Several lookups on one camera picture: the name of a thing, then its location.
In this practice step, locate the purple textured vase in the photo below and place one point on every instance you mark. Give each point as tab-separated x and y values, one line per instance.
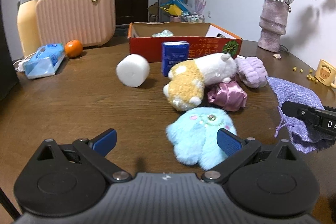
273	21

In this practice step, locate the fallen pink petal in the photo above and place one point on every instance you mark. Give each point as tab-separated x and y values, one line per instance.
277	56

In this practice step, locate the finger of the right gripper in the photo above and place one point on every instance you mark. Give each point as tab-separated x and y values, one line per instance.
322	120

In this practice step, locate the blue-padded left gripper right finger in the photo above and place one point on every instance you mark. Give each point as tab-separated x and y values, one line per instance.
239	151

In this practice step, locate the yellow bear mug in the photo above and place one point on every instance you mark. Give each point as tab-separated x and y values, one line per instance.
325	74

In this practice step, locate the lilac fluffy headband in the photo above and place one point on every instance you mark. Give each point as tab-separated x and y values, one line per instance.
252	72

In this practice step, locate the iridescent white plastic bag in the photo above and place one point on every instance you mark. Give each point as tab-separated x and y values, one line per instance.
164	33

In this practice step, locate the yellow thermos bottle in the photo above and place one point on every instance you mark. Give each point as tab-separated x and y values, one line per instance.
28	26

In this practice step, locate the purple woven drawstring pouch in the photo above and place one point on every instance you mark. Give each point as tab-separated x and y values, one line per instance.
304	138

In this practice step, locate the white foam cylinder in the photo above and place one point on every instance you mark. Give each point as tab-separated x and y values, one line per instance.
133	70

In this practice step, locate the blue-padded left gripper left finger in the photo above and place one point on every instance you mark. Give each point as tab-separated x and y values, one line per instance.
94	152

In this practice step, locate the black monitor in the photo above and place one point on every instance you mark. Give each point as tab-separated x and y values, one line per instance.
8	75

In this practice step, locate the blue wet wipes pack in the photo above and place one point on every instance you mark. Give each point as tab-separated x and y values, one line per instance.
45	61

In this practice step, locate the yellow and blue bags pile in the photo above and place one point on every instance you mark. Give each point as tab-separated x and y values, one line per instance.
175	8

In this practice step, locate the orange tangerine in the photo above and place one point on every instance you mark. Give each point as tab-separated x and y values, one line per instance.
73	48

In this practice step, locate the blue tissue pack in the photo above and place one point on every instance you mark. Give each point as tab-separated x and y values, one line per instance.
173	53

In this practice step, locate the white charger with cable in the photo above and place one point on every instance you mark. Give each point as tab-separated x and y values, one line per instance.
21	64

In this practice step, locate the light blue fluffy plush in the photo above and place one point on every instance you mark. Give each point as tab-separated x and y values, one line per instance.
194	136

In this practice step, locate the pink ribbed suitcase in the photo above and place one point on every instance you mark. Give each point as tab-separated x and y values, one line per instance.
92	22

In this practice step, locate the pink satin scrunchie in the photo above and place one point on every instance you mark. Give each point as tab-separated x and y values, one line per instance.
229	96

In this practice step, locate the yellow and white plush toy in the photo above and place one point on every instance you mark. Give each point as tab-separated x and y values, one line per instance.
189	78

